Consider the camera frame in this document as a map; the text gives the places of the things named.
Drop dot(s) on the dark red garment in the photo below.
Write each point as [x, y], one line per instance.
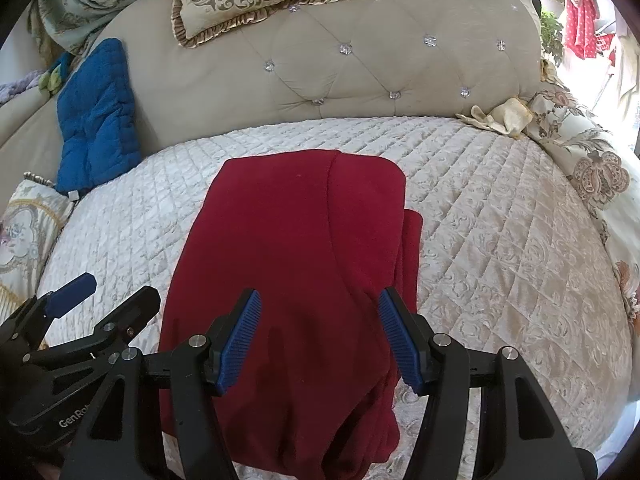
[290, 240]

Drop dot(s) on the purple knitted cloth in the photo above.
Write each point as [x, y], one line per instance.
[15, 91]

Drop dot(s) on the beige tufted headboard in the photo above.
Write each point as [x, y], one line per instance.
[350, 60]

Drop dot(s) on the cream crumpled cloth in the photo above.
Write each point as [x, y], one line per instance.
[505, 115]

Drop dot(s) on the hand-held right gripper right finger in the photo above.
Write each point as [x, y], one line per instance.
[400, 342]

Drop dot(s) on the red polka dot clothes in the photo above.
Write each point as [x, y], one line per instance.
[580, 15]

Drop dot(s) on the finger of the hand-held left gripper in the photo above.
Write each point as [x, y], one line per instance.
[70, 294]
[131, 315]

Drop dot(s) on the green and yellow soft toy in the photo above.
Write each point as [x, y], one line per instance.
[52, 79]

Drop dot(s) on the green potted plant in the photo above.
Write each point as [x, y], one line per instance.
[550, 35]

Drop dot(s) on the white quilted bedspread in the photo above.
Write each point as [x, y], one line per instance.
[500, 260]

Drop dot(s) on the blue quilted cushion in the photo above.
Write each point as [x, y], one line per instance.
[95, 125]

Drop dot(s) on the floral print bedding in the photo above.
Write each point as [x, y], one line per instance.
[595, 170]

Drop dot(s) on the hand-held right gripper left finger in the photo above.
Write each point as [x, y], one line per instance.
[239, 342]

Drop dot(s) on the floral pillow with gold trim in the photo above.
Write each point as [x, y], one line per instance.
[25, 230]

